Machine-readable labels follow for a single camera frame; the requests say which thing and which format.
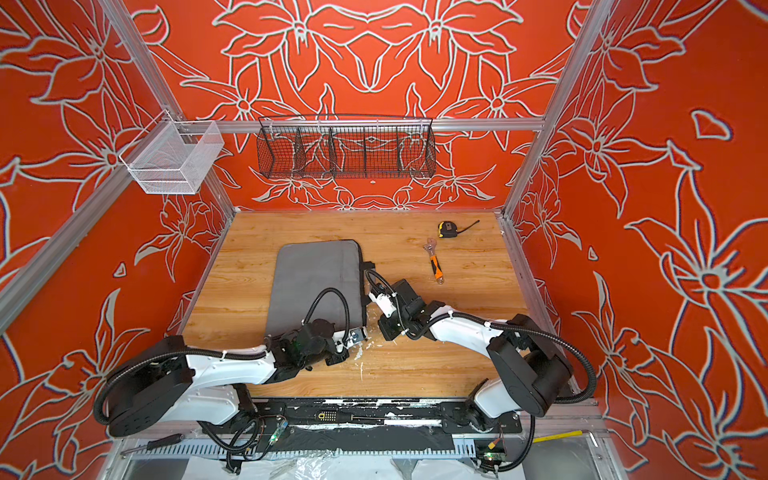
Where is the black wire wall basket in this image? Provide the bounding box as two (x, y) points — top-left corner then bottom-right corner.
(256, 115), (437, 180)

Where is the white wire mesh basket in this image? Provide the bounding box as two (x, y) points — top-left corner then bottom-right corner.
(120, 120), (224, 195)

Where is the orange handled adjustable wrench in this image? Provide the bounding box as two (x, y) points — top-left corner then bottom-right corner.
(424, 238), (445, 285)

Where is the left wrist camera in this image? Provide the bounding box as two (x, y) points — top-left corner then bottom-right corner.
(342, 327), (367, 349)

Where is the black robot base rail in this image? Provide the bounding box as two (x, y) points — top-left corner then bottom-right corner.
(203, 398), (523, 459)

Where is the grey zippered laptop bag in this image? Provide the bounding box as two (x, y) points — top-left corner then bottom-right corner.
(266, 239), (368, 337)

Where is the yellow black tape measure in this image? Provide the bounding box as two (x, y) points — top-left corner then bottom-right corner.
(438, 220), (479, 239)

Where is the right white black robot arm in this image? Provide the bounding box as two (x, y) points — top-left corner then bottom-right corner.
(364, 269), (597, 475)

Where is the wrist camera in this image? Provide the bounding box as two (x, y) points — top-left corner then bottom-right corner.
(342, 327), (367, 349)
(369, 293), (398, 318)

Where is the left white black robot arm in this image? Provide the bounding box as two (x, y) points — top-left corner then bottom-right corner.
(93, 301), (366, 438)

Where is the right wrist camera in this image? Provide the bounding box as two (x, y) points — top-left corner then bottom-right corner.
(369, 293), (398, 318)

